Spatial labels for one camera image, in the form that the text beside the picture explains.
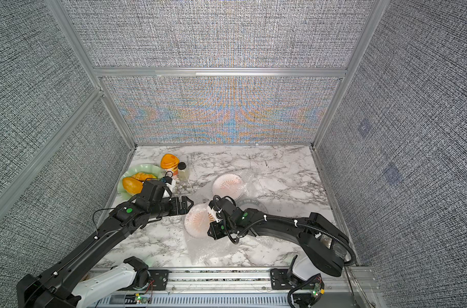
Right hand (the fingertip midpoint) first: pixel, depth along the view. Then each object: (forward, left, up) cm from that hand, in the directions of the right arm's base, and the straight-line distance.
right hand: (206, 230), depth 78 cm
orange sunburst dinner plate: (+7, +5, -7) cm, 11 cm away
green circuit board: (-23, +22, -6) cm, 32 cm away
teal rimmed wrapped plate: (+16, -20, -8) cm, 27 cm away
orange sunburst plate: (+26, -8, -7) cm, 28 cm away
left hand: (+8, +7, +8) cm, 14 cm away
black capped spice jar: (+30, +15, -1) cm, 34 cm away
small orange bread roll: (+27, +34, 0) cm, 44 cm away
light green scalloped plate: (+35, +32, -6) cm, 47 cm away
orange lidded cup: (+34, +21, +2) cm, 40 cm away
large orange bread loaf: (+21, +37, 0) cm, 43 cm away
